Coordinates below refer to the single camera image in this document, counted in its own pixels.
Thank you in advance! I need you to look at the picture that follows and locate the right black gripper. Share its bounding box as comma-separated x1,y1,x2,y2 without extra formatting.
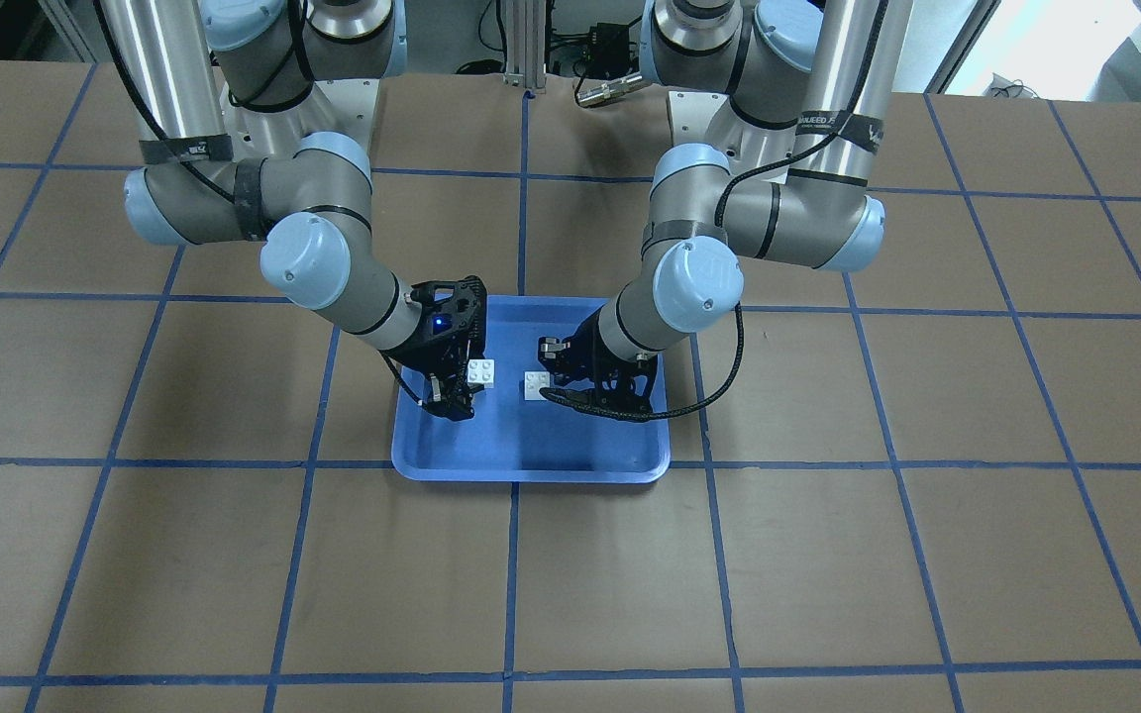
386,275,487,423

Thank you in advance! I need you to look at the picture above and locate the white block robot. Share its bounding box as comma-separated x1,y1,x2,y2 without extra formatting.
521,370,551,402
466,359,495,389

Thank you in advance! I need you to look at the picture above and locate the blue plastic tray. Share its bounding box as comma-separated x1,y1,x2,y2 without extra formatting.
393,295,671,483

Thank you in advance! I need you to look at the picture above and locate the aluminium frame post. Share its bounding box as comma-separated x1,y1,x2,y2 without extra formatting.
497,0,549,95

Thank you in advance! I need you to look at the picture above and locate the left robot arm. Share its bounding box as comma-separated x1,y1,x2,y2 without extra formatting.
539,1,913,423

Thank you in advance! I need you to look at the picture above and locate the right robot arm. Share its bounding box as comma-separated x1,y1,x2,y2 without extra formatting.
92,1,487,421

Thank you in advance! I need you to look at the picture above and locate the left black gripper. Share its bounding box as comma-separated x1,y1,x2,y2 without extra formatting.
536,311,657,418

